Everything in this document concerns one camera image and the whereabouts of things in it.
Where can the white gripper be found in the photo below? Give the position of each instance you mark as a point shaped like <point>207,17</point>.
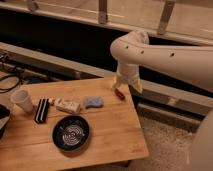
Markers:
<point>131,80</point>

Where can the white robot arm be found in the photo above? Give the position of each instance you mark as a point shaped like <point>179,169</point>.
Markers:
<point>191,64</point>

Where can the small red object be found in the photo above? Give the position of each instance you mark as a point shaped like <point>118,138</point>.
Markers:
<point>119,94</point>

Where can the black striped block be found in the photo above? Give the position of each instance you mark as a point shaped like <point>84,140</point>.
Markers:
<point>42,110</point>

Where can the white paper cup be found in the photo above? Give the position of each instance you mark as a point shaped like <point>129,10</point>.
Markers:
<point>22,99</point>

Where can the dark object at left edge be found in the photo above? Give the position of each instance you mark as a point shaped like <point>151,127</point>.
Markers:
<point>4,118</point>

